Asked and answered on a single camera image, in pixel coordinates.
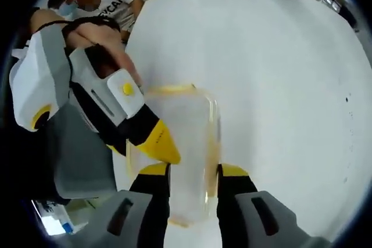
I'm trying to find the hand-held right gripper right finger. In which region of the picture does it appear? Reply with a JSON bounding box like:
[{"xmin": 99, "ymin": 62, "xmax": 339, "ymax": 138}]
[{"xmin": 216, "ymin": 163, "xmax": 332, "ymax": 248}]

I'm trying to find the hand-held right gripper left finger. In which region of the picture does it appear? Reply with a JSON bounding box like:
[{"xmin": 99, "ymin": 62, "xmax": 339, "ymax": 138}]
[{"xmin": 87, "ymin": 162, "xmax": 172, "ymax": 248}]

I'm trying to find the clear container with yellow buckles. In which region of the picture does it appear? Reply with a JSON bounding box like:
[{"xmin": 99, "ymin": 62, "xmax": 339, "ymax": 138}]
[{"xmin": 126, "ymin": 83, "xmax": 225, "ymax": 229}]

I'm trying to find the person's left hand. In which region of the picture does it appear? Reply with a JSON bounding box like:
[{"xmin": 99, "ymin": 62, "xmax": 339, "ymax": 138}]
[{"xmin": 68, "ymin": 20, "xmax": 133, "ymax": 79}]

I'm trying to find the blue face mask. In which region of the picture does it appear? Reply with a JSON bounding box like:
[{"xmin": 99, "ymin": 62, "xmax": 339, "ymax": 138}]
[{"xmin": 60, "ymin": 0, "xmax": 80, "ymax": 18}]

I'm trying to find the grey cloth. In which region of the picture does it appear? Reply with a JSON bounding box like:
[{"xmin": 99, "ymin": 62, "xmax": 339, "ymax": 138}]
[{"xmin": 45, "ymin": 114, "xmax": 117, "ymax": 200}]

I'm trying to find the white and blue box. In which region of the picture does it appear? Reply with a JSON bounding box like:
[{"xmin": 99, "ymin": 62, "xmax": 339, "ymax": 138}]
[{"xmin": 31, "ymin": 198, "xmax": 91, "ymax": 238}]

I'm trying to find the dark furniture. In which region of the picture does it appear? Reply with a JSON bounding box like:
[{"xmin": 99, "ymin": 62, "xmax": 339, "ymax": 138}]
[{"xmin": 302, "ymin": 0, "xmax": 360, "ymax": 31}]

